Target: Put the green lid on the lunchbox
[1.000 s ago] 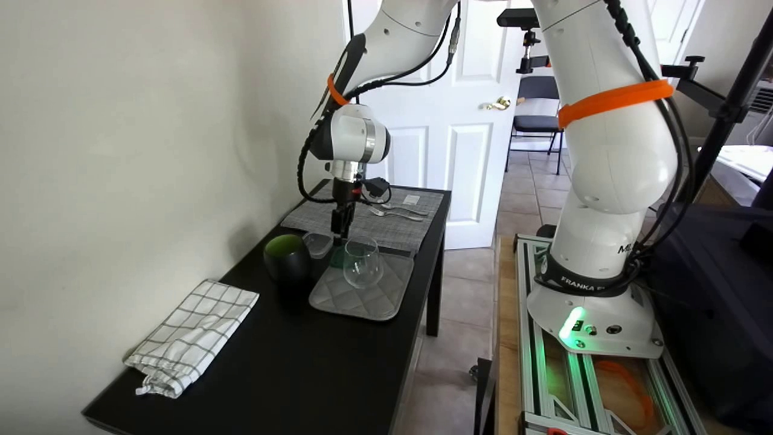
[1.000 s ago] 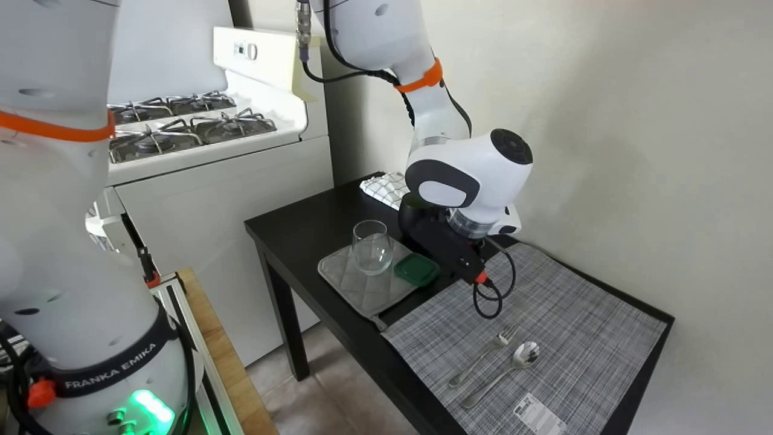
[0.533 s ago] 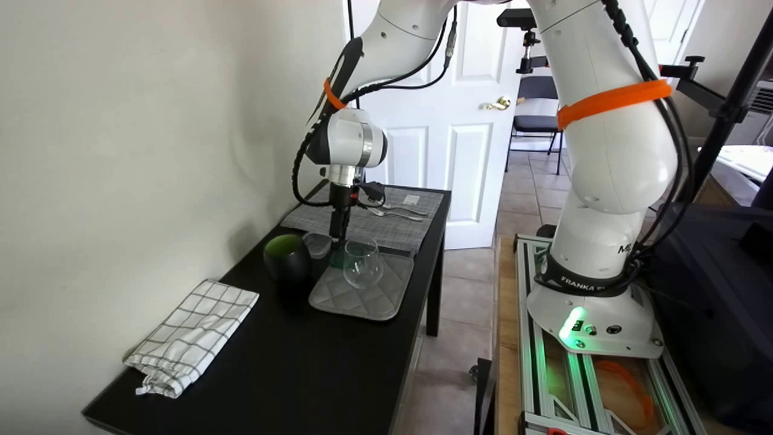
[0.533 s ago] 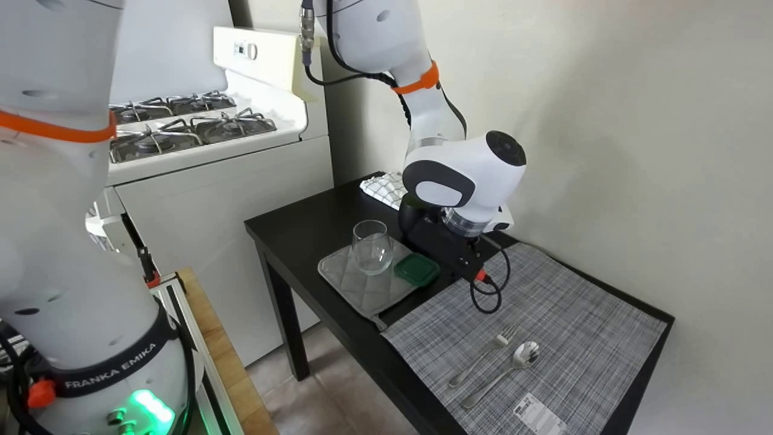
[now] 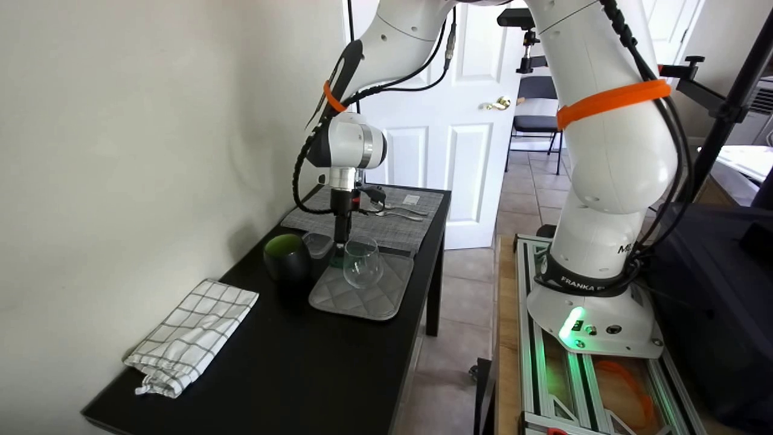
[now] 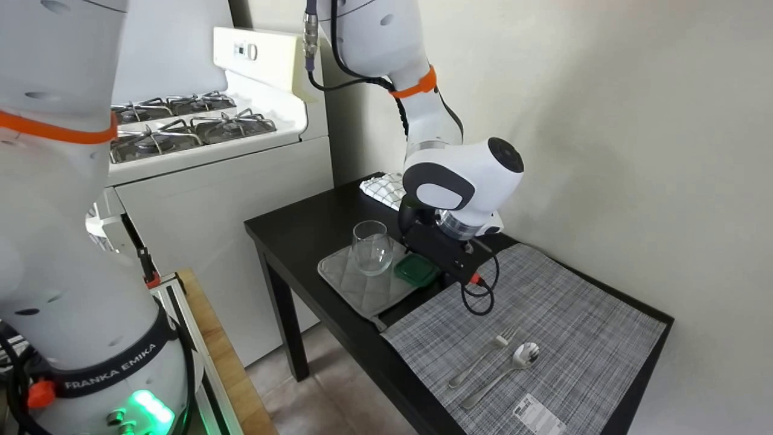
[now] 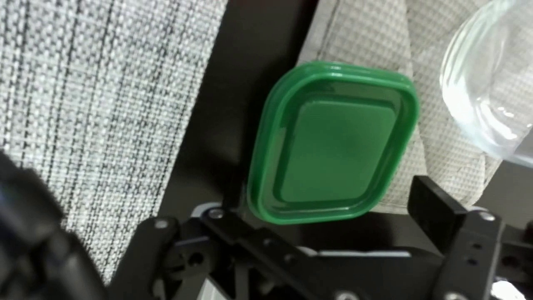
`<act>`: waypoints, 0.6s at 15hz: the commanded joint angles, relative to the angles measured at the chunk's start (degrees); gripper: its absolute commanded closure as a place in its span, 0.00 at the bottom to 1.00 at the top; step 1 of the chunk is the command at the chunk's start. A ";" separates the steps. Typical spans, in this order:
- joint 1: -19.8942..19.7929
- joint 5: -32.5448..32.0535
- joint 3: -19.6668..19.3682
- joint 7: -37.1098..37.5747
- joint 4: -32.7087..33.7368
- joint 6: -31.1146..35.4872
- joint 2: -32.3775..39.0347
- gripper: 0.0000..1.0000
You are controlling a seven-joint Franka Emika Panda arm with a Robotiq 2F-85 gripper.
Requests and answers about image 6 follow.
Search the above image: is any clear glass cup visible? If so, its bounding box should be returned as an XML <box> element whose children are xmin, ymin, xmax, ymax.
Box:
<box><xmin>350</xmin><ymin>218</ymin><xmax>398</xmax><ymax>279</ymax></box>

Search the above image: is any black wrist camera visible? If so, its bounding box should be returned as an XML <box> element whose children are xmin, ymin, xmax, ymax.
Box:
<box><xmin>417</xmin><ymin>228</ymin><xmax>481</xmax><ymax>286</ymax></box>

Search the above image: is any white stove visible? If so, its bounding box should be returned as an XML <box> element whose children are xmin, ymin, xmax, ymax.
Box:
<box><xmin>107</xmin><ymin>21</ymin><xmax>335</xmax><ymax>371</ymax></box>

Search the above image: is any small white object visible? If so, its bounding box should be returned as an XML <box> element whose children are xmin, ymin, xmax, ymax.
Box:
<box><xmin>461</xmin><ymin>342</ymin><xmax>544</xmax><ymax>408</ymax></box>

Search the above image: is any black table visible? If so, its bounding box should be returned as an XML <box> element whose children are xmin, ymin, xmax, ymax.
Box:
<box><xmin>242</xmin><ymin>171</ymin><xmax>677</xmax><ymax>435</ymax></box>

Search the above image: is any green square lid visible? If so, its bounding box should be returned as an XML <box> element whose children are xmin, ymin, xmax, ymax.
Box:
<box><xmin>392</xmin><ymin>251</ymin><xmax>443</xmax><ymax>291</ymax></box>

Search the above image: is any wooden board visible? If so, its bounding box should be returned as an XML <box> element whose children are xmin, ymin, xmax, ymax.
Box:
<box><xmin>175</xmin><ymin>272</ymin><xmax>280</xmax><ymax>435</ymax></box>

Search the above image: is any grey woven placemat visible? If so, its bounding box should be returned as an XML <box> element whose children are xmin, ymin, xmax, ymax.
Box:
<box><xmin>382</xmin><ymin>243</ymin><xmax>672</xmax><ymax>435</ymax></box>

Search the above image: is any silver fork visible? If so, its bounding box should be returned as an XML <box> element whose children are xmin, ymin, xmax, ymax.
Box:
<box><xmin>445</xmin><ymin>334</ymin><xmax>512</xmax><ymax>394</ymax></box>

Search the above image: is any white black checked towel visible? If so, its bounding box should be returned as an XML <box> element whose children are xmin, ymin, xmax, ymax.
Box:
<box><xmin>357</xmin><ymin>170</ymin><xmax>408</xmax><ymax>212</ymax></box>

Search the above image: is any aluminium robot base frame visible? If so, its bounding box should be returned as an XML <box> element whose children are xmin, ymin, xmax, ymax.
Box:
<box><xmin>148</xmin><ymin>273</ymin><xmax>245</xmax><ymax>435</ymax></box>

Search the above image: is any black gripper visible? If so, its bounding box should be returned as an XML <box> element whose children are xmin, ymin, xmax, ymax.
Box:
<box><xmin>398</xmin><ymin>201</ymin><xmax>454</xmax><ymax>263</ymax></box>

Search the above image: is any black stove burner grate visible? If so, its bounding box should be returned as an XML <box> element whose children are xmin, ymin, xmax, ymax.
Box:
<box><xmin>112</xmin><ymin>89</ymin><xmax>240</xmax><ymax>127</ymax></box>
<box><xmin>109</xmin><ymin>106</ymin><xmax>280</xmax><ymax>165</ymax></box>

